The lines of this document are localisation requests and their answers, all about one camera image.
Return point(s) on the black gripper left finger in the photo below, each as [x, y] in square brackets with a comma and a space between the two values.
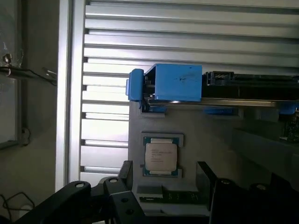
[116, 205]

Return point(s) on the blue box-shaped holder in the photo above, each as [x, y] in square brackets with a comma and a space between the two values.
[177, 81]

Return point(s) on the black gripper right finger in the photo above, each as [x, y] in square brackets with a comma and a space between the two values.
[245, 205]

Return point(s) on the small metal clamp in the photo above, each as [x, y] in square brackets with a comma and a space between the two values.
[7, 58]

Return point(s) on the silver metal bracket strip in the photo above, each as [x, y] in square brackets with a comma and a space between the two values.
[233, 102]

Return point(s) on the small blue rack clip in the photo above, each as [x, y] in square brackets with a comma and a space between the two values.
[218, 110]
[288, 109]

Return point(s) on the aluminium table frame profile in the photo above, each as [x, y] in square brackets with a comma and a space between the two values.
[70, 93]

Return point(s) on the CPU with silver heat spreader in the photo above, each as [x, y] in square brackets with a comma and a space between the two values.
[161, 156]

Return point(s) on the blue end clip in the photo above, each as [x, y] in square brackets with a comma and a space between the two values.
[134, 85]

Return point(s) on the RAM stick with black chips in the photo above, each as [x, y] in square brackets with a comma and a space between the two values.
[177, 197]

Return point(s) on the green motherboard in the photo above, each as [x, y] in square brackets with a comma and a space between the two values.
[290, 128]

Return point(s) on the grey parts rack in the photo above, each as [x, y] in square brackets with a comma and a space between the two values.
[210, 140]

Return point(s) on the white framed board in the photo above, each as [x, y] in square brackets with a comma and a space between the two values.
[10, 93]

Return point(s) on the grey PC case wall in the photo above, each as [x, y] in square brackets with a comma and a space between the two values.
[261, 144]

